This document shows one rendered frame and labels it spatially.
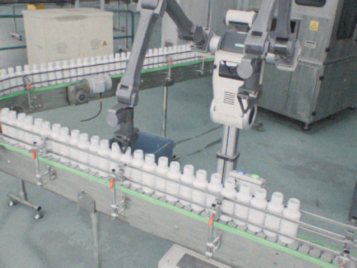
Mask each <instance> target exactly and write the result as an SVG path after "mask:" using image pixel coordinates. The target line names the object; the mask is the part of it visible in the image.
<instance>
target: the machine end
mask: <svg viewBox="0 0 357 268"><path fill-rule="evenodd" d="M261 3H262V0H249V2H248V7H247V10H248V11H249V12H251V10H256V11H259V8H260V6H261ZM278 8H279V3H278V5H277V7H276V10H275V13H274V16H273V20H272V24H271V27H270V32H271V31H274V30H275V26H276V24H277V15H278ZM290 30H291V33H296V34H295V39H296V40H298V42H299V44H300V46H301V52H300V55H299V58H298V64H297V65H296V68H295V70H294V71H287V70H278V68H277V66H276V64H275V63H268V64H265V65H264V68H263V80H262V83H261V85H263V88H262V90H263V94H262V95H261V96H260V97H259V99H258V101H257V102H256V103H257V106H259V107H262V108H265V109H268V110H272V111H273V112H276V113H278V114H282V115H286V116H288V117H291V118H294V119H297V120H299V121H302V122H305V123H306V125H305V126H302V130H304V131H310V129H311V128H308V127H307V125H308V124H310V123H313V122H316V121H317V120H320V119H322V118H325V117H326V118H327V119H332V120H333V119H335V118H334V117H333V116H332V114H333V113H337V112H338V111H340V110H342V109H345V108H348V109H350V110H356V108H354V107H353V105H354V104H356V103H357V0H293V2H292V7H291V17H290Z"/></svg>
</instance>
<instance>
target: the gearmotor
mask: <svg viewBox="0 0 357 268"><path fill-rule="evenodd" d="M111 88H112V80H111V78H110V77H109V75H95V76H91V77H87V78H83V79H82V80H81V82H80V83H76V84H70V85H68V99H69V104H70V105H71V106H72V105H73V104H75V106H76V105H81V104H86V103H89V99H88V94H94V93H99V94H100V110H99V113H100V112H101V101H102V99H101V95H102V92H104V91H107V90H110V89H111ZM99 113H98V114H97V115H96V116H95V117H97V116H98V115H99ZM95 117H93V118H91V119H94V118H95ZM88 120H90V119H86V120H83V121H88ZM83 121H80V122H83Z"/></svg>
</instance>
